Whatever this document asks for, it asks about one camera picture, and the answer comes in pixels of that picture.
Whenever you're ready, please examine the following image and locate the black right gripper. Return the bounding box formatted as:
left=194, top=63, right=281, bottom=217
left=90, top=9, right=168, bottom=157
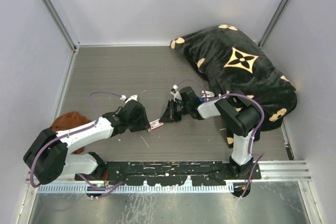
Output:
left=159, top=99, right=191, bottom=123

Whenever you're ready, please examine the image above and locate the red staple box sleeve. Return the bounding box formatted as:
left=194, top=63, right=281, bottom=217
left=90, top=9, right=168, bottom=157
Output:
left=148, top=119, right=164, bottom=132

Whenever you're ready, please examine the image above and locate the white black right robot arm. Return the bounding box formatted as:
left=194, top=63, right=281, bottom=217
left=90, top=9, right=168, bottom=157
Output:
left=159, top=86, right=265, bottom=179

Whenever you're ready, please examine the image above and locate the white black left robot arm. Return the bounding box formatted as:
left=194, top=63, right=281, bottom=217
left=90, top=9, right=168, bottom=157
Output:
left=23, top=100, right=151, bottom=185

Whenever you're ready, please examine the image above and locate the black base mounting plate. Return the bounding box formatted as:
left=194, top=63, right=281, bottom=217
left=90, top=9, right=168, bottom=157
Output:
left=85, top=161, right=251, bottom=186

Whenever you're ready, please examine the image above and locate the brown cloth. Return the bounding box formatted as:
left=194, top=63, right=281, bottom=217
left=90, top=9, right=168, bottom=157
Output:
left=49, top=111, right=92, bottom=155

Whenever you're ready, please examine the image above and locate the black floral plush blanket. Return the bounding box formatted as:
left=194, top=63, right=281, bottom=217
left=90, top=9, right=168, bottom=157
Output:
left=170, top=24, right=297, bottom=141

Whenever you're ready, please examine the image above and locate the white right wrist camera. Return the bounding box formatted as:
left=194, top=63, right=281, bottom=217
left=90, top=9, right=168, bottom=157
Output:
left=170, top=85, right=182, bottom=101

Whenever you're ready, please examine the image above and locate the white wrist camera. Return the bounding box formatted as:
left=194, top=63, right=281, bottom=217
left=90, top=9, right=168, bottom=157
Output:
left=170, top=85, right=182, bottom=101
left=120, top=95, right=139, bottom=103

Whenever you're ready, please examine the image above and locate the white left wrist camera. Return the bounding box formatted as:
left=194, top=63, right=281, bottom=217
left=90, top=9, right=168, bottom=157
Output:
left=120, top=95, right=139, bottom=103

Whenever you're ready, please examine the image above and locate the white slotted cable duct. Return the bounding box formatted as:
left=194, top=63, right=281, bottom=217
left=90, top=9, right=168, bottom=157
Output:
left=37, top=181, right=234, bottom=194

